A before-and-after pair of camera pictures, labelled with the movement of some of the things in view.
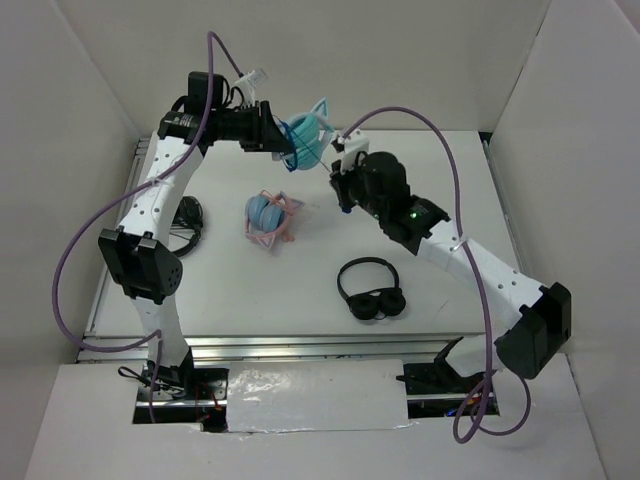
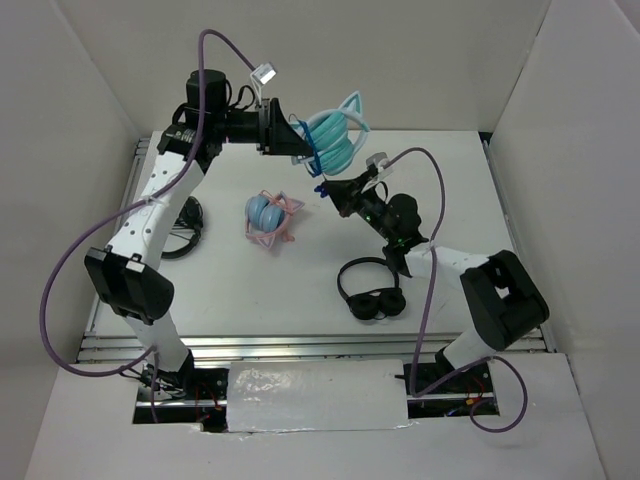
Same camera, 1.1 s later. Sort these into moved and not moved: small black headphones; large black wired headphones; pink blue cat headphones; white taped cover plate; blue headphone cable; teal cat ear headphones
Moved: teal cat ear headphones; blue headphone cable
Not moved: pink blue cat headphones; large black wired headphones; small black headphones; white taped cover plate
